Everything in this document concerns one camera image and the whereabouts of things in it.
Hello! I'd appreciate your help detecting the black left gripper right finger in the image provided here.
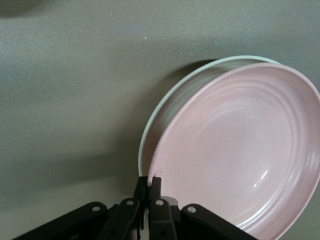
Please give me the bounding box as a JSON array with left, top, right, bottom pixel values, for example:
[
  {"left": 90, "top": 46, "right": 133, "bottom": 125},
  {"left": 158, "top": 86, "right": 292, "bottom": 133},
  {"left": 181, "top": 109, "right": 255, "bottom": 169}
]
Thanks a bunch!
[{"left": 148, "top": 176, "right": 259, "bottom": 240}]

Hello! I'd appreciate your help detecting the brown table mat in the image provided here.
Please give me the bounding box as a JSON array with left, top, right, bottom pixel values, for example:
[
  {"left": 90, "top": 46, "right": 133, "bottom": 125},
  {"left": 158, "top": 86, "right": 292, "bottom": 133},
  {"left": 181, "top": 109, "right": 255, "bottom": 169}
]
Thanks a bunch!
[{"left": 0, "top": 0, "right": 320, "bottom": 240}]

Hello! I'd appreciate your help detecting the beige plate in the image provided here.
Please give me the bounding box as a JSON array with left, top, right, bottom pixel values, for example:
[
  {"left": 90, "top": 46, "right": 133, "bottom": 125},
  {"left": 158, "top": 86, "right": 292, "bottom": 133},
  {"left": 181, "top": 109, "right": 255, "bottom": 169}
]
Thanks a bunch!
[{"left": 138, "top": 55, "right": 286, "bottom": 177}]

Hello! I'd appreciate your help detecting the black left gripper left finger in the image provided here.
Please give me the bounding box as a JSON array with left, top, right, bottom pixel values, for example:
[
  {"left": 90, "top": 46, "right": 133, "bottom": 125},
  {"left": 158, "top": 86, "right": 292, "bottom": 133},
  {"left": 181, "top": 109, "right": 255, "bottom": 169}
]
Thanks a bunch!
[{"left": 9, "top": 176, "right": 149, "bottom": 240}]

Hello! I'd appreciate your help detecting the pink plate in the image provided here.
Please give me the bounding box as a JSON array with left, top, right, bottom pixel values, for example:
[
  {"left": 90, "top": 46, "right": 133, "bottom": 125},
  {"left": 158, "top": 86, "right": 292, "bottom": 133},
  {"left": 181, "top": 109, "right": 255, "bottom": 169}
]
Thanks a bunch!
[{"left": 147, "top": 62, "right": 320, "bottom": 240}]

